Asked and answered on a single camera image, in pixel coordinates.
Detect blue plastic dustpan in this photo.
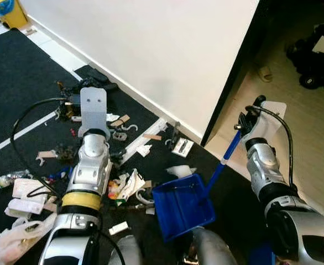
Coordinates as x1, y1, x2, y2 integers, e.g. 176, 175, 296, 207
152, 130, 243, 242

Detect beige slipper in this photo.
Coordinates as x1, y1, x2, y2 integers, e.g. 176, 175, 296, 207
257, 66, 274, 83

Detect white flat box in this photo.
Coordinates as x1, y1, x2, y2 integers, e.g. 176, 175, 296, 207
171, 137, 195, 157

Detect crumpled white paper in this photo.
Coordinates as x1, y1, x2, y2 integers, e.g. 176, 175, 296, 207
167, 164, 198, 179

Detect black wheeled cart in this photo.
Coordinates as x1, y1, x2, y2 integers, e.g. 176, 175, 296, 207
285, 22, 324, 93

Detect brown cardboard strip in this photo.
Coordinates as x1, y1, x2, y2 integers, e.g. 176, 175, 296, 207
142, 132, 163, 141

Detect brown cardboard piece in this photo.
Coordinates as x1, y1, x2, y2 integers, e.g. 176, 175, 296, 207
111, 114, 131, 128

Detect grey robot right leg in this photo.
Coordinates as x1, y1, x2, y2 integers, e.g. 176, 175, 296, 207
186, 226, 238, 265

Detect grey robot leg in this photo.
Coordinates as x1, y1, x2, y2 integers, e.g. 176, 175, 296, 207
109, 234, 144, 265
186, 226, 238, 265

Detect colourful wrapper and paper heap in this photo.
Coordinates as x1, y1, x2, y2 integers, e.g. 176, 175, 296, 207
107, 168, 153, 204

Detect blue bucket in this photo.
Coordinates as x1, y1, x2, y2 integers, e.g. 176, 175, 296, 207
247, 243, 276, 265

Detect black shoe pile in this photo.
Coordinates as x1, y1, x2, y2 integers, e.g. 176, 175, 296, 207
83, 67, 119, 92

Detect small white block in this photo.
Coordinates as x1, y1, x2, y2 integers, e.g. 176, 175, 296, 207
108, 221, 130, 236

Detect grey robot left leg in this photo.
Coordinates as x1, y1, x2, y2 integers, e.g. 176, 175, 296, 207
109, 234, 144, 265

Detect cardboard piece with white hook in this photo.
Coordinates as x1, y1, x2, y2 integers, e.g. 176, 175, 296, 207
36, 150, 58, 167

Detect clear plastic bottle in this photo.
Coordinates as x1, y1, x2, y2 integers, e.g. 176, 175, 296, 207
0, 170, 33, 193

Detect white plastic bag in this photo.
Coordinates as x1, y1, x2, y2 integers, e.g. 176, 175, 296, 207
0, 213, 58, 264

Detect yellow bin with blue lid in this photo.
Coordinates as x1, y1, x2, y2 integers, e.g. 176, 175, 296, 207
0, 0, 29, 30

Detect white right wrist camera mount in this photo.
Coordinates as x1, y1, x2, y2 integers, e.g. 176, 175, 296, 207
246, 101, 288, 147

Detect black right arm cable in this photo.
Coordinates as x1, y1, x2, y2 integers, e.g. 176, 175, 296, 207
249, 105, 295, 189

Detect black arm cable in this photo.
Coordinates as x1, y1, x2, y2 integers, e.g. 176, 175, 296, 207
9, 97, 69, 197
249, 105, 295, 189

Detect white cable trunking strip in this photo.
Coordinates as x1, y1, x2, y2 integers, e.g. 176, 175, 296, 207
121, 117, 169, 164

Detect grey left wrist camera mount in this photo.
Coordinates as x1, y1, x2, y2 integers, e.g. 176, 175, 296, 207
79, 87, 111, 139

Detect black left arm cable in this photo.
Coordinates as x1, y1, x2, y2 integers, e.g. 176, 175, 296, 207
9, 97, 69, 197

